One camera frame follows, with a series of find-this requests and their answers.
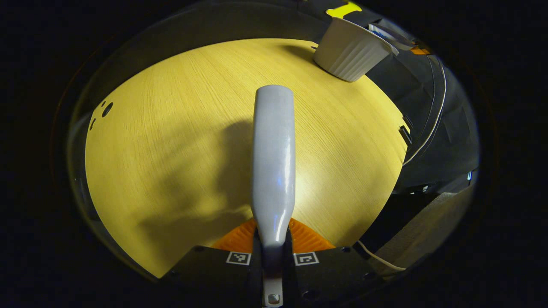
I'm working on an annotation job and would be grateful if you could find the white ribbed garbage bin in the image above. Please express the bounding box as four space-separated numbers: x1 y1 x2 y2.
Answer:
313 17 399 83

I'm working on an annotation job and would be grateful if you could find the thin white cable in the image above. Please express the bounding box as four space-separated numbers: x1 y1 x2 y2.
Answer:
357 240 406 272

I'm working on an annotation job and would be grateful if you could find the small grey broom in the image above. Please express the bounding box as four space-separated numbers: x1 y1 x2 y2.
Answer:
250 85 297 308

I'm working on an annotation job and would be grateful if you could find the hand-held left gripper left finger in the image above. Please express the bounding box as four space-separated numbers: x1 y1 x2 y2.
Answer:
160 217 264 308

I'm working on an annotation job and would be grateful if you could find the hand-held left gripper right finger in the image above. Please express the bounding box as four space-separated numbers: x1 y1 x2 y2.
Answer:
283 217 383 308

